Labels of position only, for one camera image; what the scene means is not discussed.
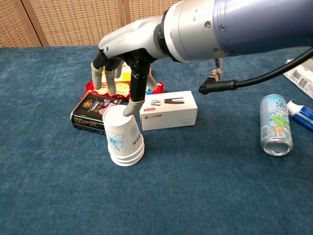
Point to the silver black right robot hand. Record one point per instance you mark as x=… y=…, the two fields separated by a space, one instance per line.
x=132 y=36

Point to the white paper cup blue flower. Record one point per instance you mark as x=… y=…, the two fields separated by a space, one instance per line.
x=132 y=157
x=119 y=137

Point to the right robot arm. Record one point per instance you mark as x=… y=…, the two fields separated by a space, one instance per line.
x=232 y=27

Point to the yellow cardboard box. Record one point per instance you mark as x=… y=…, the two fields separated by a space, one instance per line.
x=126 y=74

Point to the red biscuit pack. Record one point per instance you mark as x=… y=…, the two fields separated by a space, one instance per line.
x=121 y=89

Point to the wicker folding screen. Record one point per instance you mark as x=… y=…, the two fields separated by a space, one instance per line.
x=61 y=22

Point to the white cardboard box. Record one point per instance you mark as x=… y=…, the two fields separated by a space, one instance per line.
x=171 y=115

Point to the black rectangular tin can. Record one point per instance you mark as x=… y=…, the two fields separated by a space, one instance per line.
x=85 y=115

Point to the white paper cup green leaf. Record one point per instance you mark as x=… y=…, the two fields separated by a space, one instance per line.
x=127 y=164

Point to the blue tablecloth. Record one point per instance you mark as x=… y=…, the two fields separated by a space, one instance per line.
x=156 y=195

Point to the light blue drink can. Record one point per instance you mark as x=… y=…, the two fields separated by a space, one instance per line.
x=275 y=122

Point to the white tissue pack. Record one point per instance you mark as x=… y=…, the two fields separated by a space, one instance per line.
x=303 y=78

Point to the blue white toothpaste tube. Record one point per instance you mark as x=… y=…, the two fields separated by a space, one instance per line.
x=303 y=113

